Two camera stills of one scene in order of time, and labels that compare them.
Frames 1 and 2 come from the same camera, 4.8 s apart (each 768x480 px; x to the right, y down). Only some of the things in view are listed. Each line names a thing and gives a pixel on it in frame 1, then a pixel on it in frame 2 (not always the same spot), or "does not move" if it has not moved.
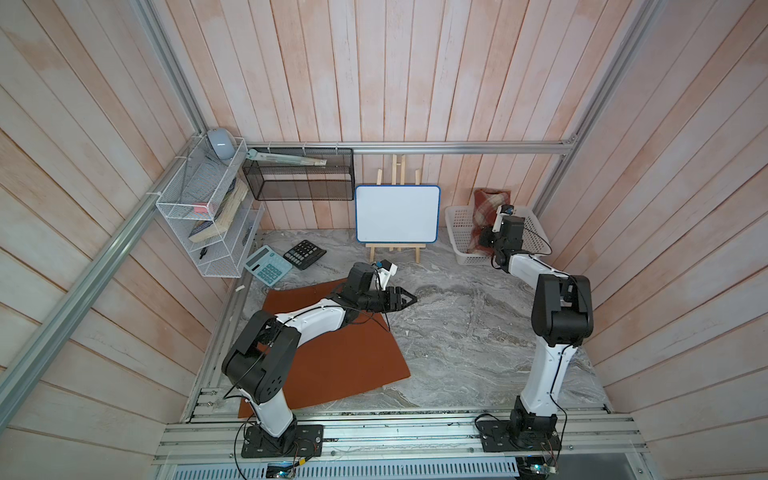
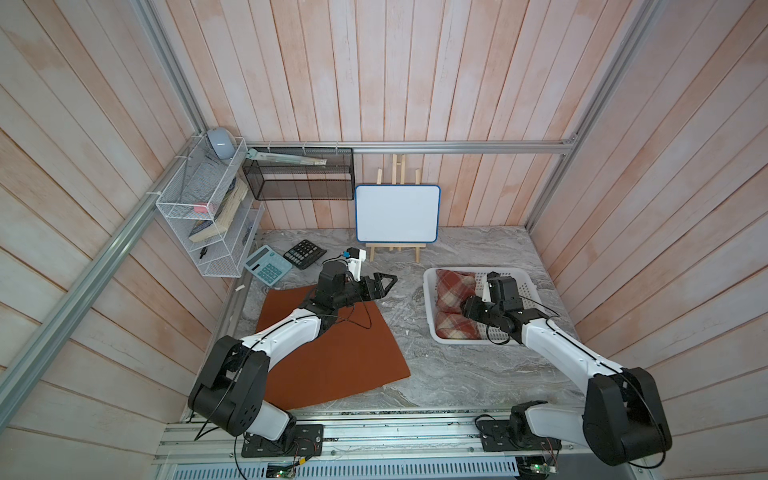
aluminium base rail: [411, 434] does not move
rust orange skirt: [361, 355] does not move
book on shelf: [224, 216] does not move
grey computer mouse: [221, 143] does not move
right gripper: [486, 232] → [471, 307]
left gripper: [397, 305] → [371, 295]
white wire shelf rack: [210, 208] does not move
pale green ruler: [286, 159] does not move
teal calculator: [267, 265] does not move
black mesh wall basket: [282, 181] does not move
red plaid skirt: [486, 203] → [451, 320]
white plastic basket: [459, 219] → [531, 297]
